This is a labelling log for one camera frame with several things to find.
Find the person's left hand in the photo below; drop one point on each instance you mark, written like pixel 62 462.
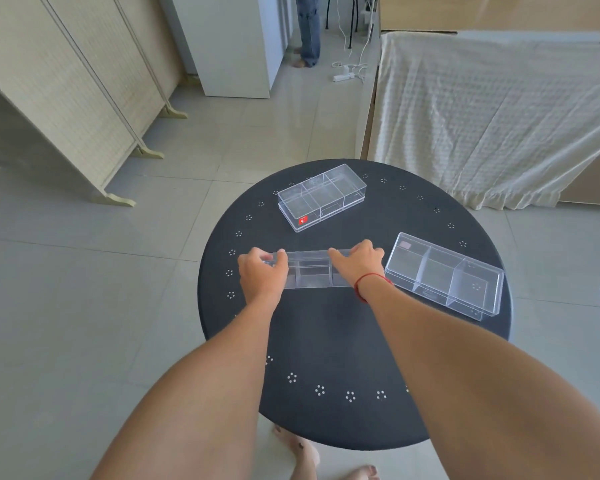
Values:
pixel 260 280

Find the person's right hand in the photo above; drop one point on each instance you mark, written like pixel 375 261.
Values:
pixel 362 264

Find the person's left thumb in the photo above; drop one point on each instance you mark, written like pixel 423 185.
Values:
pixel 283 267

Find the narrow clear plastic divided box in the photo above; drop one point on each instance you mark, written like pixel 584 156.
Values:
pixel 310 272

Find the person's right forearm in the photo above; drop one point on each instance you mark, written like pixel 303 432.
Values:
pixel 470 384

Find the person's left forearm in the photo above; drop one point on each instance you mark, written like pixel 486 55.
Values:
pixel 195 394

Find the clear divided box red label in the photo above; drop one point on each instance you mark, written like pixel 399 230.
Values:
pixel 325 194

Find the large clear plastic divided box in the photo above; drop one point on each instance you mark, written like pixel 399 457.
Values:
pixel 445 274

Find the person's left foot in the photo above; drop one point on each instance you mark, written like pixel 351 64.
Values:
pixel 300 452

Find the person's foot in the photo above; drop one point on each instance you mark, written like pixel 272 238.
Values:
pixel 300 452
pixel 364 473

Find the white power strip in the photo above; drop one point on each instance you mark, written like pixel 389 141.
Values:
pixel 343 74

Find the person's right foot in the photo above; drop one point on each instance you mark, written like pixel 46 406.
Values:
pixel 364 473

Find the white cabinet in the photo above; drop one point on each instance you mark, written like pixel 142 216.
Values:
pixel 235 39

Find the black chair leg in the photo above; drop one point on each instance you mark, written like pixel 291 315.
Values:
pixel 351 22

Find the cream cloth cover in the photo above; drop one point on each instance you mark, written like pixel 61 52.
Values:
pixel 490 114

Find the beige folding screen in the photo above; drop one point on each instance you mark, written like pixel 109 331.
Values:
pixel 75 79

